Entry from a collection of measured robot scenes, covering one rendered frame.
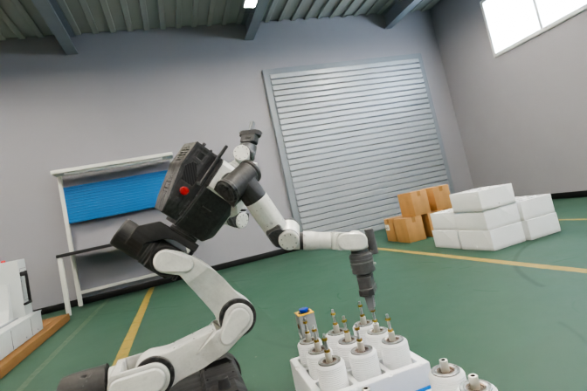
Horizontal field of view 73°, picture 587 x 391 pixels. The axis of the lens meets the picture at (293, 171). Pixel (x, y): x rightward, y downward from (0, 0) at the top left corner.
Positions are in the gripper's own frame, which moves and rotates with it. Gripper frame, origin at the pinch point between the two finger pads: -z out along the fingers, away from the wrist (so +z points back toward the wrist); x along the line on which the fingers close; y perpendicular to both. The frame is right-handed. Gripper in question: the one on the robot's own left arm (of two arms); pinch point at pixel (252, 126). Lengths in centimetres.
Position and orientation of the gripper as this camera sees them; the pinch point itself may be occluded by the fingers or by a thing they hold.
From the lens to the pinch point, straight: 210.2
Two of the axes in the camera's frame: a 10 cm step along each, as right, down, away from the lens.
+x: 9.0, -0.4, -4.4
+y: -4.2, -3.7, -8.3
